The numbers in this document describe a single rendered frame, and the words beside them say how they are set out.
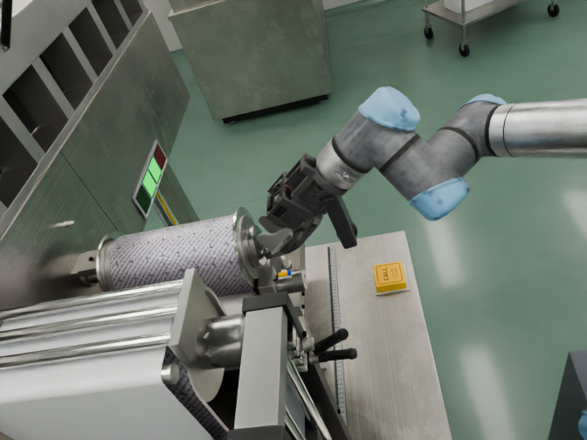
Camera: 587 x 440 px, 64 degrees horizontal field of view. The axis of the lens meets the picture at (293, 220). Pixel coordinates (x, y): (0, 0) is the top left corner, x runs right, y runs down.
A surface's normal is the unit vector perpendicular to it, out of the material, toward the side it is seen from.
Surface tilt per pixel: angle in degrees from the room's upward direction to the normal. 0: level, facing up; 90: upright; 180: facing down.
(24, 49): 90
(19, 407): 90
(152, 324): 0
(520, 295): 0
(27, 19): 90
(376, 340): 0
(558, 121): 48
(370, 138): 65
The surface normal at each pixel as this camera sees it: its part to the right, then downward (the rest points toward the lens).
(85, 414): -0.01, 0.68
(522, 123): -0.80, -0.11
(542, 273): -0.26, -0.71
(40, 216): 0.97, -0.18
